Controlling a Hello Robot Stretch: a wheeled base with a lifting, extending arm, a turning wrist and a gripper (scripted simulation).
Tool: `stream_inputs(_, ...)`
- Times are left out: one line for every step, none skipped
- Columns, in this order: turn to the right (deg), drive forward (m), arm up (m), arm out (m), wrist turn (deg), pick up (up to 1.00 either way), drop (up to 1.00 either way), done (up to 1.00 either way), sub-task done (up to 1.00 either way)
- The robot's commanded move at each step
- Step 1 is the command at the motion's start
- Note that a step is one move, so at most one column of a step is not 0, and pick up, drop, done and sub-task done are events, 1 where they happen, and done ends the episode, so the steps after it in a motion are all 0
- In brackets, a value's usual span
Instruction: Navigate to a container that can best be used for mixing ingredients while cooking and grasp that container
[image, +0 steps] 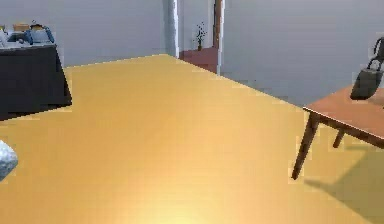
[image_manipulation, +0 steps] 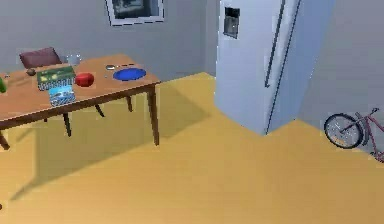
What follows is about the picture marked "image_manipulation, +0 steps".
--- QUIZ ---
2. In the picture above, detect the light blue box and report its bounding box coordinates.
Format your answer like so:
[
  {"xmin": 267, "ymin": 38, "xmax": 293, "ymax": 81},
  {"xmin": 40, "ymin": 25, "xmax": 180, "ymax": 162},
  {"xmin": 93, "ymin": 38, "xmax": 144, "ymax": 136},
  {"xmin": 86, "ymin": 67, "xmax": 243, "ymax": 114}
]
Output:
[{"xmin": 48, "ymin": 84, "xmax": 77, "ymax": 108}]

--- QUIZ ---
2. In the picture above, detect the grey spoon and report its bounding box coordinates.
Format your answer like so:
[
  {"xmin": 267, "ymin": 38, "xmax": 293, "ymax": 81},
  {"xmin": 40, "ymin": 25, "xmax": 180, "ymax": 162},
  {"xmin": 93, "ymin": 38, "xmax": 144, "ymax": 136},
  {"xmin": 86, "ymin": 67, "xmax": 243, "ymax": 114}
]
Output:
[{"xmin": 105, "ymin": 63, "xmax": 136, "ymax": 71}]

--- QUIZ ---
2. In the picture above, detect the brown wooden table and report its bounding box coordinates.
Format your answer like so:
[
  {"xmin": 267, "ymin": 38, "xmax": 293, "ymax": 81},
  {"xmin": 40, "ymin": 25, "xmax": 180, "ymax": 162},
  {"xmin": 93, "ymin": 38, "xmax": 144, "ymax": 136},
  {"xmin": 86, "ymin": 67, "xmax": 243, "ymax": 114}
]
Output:
[{"xmin": 0, "ymin": 54, "xmax": 162, "ymax": 151}]

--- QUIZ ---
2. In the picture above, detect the blue round plate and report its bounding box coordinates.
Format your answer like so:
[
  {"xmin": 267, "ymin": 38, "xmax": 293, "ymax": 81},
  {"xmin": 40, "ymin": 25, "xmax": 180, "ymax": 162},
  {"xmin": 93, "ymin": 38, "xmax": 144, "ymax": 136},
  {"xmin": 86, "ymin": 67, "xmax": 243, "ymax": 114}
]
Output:
[{"xmin": 112, "ymin": 67, "xmax": 148, "ymax": 82}]

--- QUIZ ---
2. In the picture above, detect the red round bowl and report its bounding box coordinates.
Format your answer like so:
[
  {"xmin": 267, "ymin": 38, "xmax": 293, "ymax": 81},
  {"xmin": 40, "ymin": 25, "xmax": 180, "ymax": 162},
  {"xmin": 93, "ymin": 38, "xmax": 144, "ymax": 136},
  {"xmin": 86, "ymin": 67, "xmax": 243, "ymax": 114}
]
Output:
[{"xmin": 74, "ymin": 72, "xmax": 95, "ymax": 88}]

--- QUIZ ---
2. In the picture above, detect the light grey fridge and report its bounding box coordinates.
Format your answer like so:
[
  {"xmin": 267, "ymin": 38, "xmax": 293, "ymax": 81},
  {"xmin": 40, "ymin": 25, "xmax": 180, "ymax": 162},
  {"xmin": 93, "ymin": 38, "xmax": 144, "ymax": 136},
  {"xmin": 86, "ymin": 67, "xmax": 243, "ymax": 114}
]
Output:
[{"xmin": 214, "ymin": 0, "xmax": 336, "ymax": 136}]

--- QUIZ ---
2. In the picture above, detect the maroon cushioned chair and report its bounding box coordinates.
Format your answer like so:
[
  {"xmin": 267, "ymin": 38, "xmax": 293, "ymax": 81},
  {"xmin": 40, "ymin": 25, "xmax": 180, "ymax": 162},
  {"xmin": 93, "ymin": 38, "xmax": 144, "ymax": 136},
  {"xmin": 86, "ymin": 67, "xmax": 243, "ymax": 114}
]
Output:
[{"xmin": 18, "ymin": 46, "xmax": 106, "ymax": 138}]

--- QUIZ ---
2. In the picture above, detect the green box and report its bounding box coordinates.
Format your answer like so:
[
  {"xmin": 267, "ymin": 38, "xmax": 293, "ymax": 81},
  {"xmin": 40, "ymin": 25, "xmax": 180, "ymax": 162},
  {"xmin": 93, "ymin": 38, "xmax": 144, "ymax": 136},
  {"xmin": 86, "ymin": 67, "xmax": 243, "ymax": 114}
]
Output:
[{"xmin": 36, "ymin": 65, "xmax": 76, "ymax": 92}]

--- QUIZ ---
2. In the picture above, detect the red bicycle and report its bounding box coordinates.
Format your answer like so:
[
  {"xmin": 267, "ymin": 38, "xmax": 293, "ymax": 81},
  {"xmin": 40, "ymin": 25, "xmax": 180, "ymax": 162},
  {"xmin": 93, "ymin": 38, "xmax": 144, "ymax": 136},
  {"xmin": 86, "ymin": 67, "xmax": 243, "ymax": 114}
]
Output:
[{"xmin": 323, "ymin": 107, "xmax": 384, "ymax": 164}]

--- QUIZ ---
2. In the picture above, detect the clear glass cup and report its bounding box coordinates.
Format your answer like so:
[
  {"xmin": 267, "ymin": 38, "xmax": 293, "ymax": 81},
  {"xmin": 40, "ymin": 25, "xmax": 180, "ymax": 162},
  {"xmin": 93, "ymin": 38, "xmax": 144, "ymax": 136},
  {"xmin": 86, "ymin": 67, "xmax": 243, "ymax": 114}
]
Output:
[{"xmin": 67, "ymin": 53, "xmax": 82, "ymax": 66}]

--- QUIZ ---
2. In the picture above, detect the dark fridge handle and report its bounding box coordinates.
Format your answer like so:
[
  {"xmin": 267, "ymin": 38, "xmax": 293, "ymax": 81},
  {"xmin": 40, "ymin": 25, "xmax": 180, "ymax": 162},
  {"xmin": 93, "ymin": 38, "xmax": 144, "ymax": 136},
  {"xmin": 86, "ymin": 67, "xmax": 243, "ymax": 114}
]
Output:
[{"xmin": 264, "ymin": 0, "xmax": 287, "ymax": 89}]

